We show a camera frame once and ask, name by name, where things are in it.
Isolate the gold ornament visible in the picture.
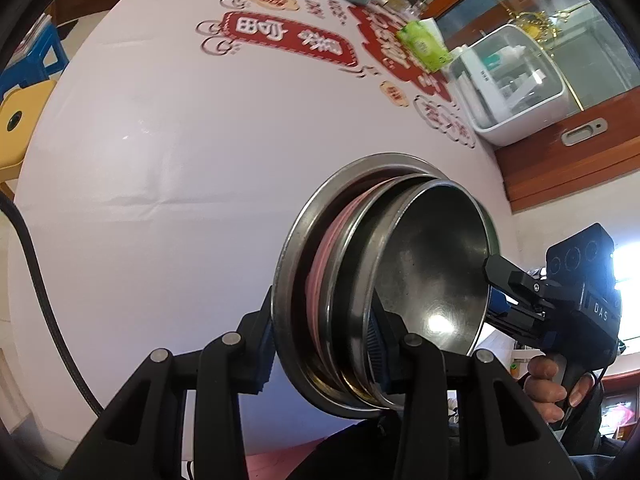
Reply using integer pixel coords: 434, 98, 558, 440
505, 7, 576, 41

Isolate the green tissue packet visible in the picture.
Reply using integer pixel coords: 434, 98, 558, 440
396, 17, 451, 73

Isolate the grey window handle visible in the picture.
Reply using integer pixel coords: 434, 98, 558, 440
560, 117, 608, 147

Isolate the wooden window frame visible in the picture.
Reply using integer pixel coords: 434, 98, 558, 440
492, 72, 640, 216

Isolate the wide-rimmed steel bowl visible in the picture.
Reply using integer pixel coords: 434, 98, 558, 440
271, 152, 501, 420

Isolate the small steel bowl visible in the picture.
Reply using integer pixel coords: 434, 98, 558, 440
359, 177, 495, 358

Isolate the deep round steel bowl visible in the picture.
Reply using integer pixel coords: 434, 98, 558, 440
324, 172, 451, 408

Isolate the blue stool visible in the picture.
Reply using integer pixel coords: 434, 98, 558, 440
0, 22, 71, 106

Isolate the black cable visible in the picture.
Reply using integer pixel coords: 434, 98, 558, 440
0, 192, 103, 418

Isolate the white box with clear lid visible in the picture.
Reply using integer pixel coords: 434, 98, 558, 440
447, 22, 571, 147

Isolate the printed pink tablecloth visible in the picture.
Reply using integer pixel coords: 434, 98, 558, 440
7, 0, 503, 461

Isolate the pink bowl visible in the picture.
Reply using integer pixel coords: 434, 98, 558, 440
302, 187, 396, 376

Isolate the yellow stool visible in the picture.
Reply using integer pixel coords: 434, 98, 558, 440
0, 79, 58, 186

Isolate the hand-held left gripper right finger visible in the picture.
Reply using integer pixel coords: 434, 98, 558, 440
367, 307, 576, 480

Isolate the person's right hand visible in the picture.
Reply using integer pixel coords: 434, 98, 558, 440
522, 352, 597, 425

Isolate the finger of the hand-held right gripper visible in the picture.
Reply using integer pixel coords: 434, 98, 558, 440
489, 290, 544, 347
482, 255, 548, 311

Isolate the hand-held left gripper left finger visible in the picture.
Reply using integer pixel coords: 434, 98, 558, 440
62, 287, 276, 480

